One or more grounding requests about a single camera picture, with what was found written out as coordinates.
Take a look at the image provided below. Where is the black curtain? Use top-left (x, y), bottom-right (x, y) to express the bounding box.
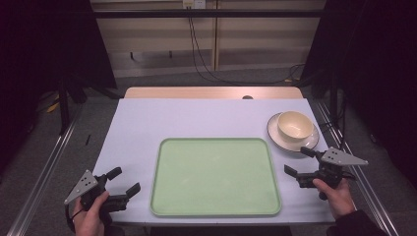
top-left (0, 0), bottom-right (118, 175)
top-left (299, 0), bottom-right (417, 190)

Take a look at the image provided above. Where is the person's left hand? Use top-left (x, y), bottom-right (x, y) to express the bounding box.
top-left (72, 191), bottom-right (111, 236)

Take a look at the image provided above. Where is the green plastic tray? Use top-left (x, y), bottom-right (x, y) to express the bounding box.
top-left (149, 137), bottom-right (282, 218)

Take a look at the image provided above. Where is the yellow floor object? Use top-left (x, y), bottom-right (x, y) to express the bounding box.
top-left (46, 93), bottom-right (61, 114)

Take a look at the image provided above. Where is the black metal stand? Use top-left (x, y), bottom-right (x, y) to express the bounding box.
top-left (311, 67), bottom-right (347, 127)
top-left (57, 73), bottom-right (89, 136)

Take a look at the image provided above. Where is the person's right hand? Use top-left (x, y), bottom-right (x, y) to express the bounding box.
top-left (312, 178), bottom-right (357, 220)

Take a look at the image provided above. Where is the black stand cable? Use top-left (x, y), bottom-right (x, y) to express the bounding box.
top-left (318, 97), bottom-right (348, 151)

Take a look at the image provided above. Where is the black horizontal frame bar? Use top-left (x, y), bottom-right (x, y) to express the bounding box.
top-left (92, 8), bottom-right (327, 20)

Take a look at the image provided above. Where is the pale lavender table mat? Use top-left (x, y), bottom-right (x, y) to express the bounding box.
top-left (91, 97), bottom-right (336, 226)

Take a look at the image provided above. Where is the wooden wall post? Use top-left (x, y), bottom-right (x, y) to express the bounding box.
top-left (211, 0), bottom-right (220, 72)

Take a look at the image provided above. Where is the white round plate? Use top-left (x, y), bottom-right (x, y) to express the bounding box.
top-left (266, 112), bottom-right (321, 153)

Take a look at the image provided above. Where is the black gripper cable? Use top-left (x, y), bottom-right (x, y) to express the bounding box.
top-left (64, 207), bottom-right (85, 233)

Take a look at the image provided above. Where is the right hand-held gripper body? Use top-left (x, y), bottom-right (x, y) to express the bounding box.
top-left (296, 146), bottom-right (369, 202)

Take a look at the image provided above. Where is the aluminium floor rail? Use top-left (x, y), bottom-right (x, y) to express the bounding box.
top-left (5, 103), bottom-right (85, 236)
top-left (313, 97), bottom-right (400, 236)

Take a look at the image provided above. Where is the long black wall cable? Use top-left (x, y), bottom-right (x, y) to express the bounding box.
top-left (187, 16), bottom-right (307, 87)

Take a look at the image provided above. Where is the white wall power outlet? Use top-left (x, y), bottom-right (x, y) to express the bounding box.
top-left (182, 0), bottom-right (208, 10)

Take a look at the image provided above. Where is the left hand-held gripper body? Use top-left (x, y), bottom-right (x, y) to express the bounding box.
top-left (63, 169), bottom-right (130, 227)

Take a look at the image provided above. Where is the cream ceramic bowl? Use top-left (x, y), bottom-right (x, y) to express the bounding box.
top-left (276, 110), bottom-right (315, 143)

